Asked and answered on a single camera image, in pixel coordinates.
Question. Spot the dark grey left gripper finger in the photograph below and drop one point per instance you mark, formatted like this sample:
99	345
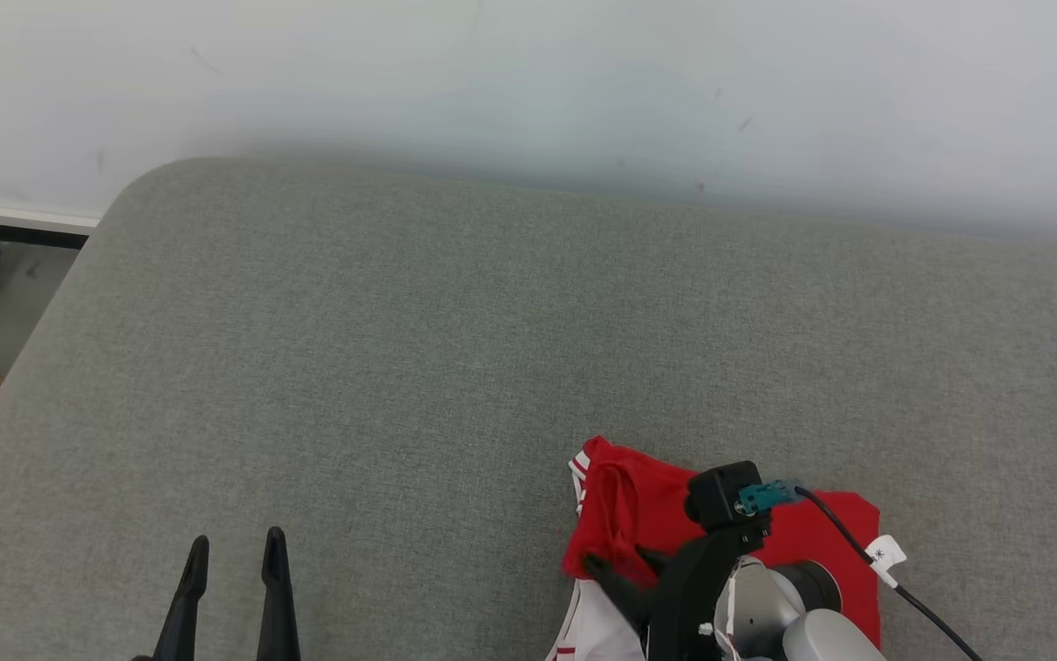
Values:
184	615
277	606

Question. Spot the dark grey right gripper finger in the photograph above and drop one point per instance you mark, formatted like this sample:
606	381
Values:
624	597
652	560

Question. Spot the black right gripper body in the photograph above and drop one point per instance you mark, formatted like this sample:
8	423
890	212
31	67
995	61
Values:
684	606

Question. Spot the dark wall baseboard strip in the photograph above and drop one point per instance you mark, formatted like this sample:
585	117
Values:
14	231

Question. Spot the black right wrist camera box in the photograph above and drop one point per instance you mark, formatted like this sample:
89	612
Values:
716	496

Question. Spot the red basketball jersey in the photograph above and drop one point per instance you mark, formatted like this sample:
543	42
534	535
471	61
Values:
629	500

